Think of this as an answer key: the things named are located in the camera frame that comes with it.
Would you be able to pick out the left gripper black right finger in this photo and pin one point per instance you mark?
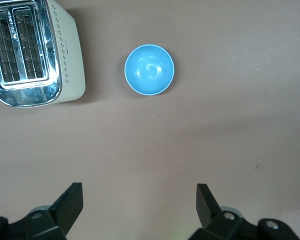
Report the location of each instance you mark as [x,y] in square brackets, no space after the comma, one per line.
[215,225]

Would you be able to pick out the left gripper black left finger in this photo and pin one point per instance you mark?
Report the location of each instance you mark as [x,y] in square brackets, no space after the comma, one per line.
[52,220]

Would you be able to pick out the blue bowl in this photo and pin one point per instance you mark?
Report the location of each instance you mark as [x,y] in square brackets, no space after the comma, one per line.
[150,70]

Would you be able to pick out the brown table cover mat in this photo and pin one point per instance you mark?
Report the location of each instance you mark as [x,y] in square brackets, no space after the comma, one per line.
[215,125]

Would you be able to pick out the cream and chrome toaster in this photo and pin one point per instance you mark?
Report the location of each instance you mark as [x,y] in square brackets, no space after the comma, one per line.
[70,50]

